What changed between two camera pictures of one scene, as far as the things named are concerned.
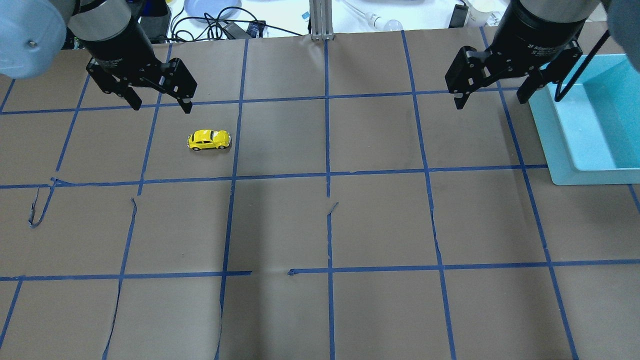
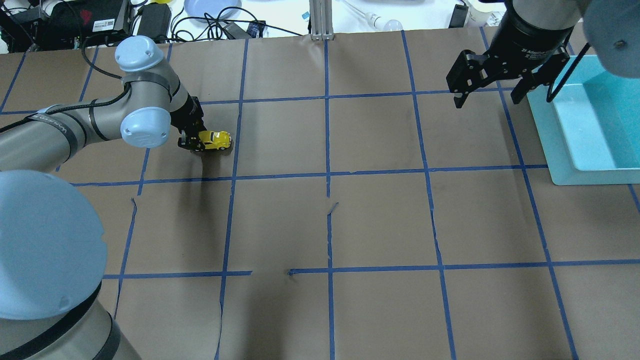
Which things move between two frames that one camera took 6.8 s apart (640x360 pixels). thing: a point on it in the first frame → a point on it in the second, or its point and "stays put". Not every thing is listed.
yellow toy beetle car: [209, 139] stays put
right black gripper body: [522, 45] stays put
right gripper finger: [460, 99] stays put
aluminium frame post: [321, 20] stays put
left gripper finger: [186, 104] → [190, 140]
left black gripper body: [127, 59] → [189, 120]
